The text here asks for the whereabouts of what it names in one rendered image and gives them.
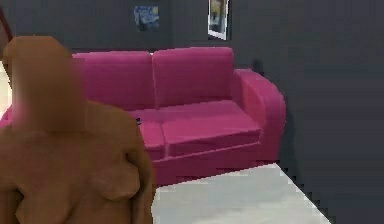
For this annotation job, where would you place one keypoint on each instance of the brown bust statue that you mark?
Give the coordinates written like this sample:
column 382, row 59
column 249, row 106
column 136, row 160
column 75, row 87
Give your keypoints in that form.
column 66, row 160

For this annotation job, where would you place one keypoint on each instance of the white framed picture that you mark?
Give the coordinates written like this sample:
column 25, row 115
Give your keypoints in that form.
column 218, row 18

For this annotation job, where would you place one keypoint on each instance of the small black object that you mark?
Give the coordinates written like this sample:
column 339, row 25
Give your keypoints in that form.
column 138, row 121

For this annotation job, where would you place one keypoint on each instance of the pink sofa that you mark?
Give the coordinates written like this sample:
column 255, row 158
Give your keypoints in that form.
column 200, row 110

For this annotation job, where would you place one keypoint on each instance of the blue swirly framed painting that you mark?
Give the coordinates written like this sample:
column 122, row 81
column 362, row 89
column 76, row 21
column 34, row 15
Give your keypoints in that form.
column 146, row 18

